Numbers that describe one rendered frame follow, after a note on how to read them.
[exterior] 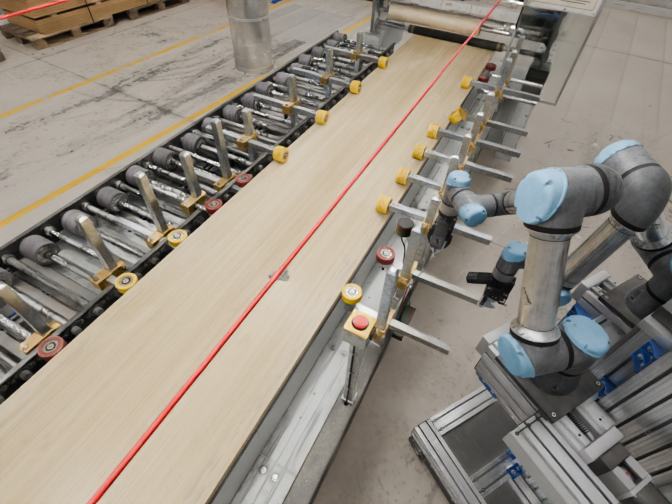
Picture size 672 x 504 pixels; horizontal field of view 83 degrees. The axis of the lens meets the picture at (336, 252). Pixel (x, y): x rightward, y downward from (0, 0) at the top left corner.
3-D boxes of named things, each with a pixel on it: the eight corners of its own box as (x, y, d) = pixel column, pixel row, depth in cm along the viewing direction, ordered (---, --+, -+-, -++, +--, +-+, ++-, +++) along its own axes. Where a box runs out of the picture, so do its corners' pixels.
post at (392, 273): (382, 341, 158) (400, 267, 123) (378, 348, 156) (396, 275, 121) (374, 338, 159) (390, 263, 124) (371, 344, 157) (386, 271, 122)
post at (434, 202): (419, 269, 193) (442, 195, 157) (417, 273, 191) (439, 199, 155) (412, 266, 194) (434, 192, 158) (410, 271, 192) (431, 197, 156)
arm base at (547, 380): (587, 380, 113) (606, 365, 106) (552, 404, 108) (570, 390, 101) (547, 340, 122) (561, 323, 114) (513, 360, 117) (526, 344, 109)
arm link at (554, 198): (570, 380, 99) (615, 168, 78) (517, 391, 96) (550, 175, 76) (538, 352, 110) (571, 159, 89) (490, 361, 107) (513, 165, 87)
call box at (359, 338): (374, 333, 110) (377, 318, 104) (364, 352, 105) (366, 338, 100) (352, 322, 112) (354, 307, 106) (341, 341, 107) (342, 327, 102)
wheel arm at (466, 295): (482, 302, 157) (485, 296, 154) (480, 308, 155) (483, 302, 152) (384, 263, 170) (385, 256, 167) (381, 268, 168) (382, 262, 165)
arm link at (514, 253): (535, 256, 127) (510, 255, 127) (522, 276, 135) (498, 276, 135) (527, 239, 132) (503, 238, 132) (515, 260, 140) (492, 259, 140)
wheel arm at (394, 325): (449, 349, 147) (452, 344, 143) (446, 356, 144) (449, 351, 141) (347, 303, 159) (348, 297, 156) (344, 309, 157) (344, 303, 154)
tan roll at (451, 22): (544, 47, 308) (551, 30, 298) (542, 52, 300) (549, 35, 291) (381, 14, 349) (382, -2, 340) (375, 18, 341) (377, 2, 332)
